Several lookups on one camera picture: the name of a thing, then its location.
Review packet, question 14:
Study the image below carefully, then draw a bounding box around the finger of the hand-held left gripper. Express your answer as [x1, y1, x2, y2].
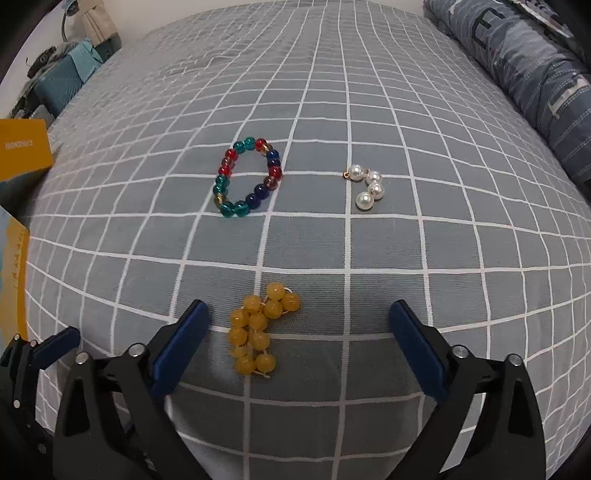
[0, 357, 51, 462]
[7, 326, 81, 372]

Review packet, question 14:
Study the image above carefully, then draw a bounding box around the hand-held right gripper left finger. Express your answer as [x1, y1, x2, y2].
[53, 299, 211, 480]

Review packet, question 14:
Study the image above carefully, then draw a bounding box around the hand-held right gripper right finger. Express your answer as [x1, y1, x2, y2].
[389, 300, 548, 480]

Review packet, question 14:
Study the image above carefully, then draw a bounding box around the yellow amber bead bracelet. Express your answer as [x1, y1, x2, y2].
[228, 281, 302, 380]

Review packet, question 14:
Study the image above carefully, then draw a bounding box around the white pearl bead string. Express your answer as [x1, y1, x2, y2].
[342, 164, 386, 212]

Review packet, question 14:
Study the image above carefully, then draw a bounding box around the multicolour glass bead bracelet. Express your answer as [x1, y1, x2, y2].
[212, 135, 283, 219]

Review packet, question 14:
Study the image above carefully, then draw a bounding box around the white blue cardboard box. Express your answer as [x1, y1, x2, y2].
[0, 119, 54, 344]

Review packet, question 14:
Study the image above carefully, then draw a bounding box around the grey checked bed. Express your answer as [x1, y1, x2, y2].
[18, 0, 591, 480]

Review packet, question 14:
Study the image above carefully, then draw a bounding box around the teal suitcase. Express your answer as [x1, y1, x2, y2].
[34, 41, 107, 117]

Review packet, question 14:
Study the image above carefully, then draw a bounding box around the dark clothes pile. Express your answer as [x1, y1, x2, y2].
[27, 42, 70, 77]

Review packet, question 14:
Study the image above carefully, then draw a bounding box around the teal cloth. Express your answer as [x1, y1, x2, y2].
[68, 39, 106, 83]

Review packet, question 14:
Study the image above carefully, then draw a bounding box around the dark patterned pillow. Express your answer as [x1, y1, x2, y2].
[422, 0, 591, 204]

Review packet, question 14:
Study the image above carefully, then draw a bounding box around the blue desk lamp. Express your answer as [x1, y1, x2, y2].
[59, 0, 72, 44]

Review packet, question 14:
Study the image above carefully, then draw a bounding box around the beige curtain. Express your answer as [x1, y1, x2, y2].
[85, 0, 123, 44]

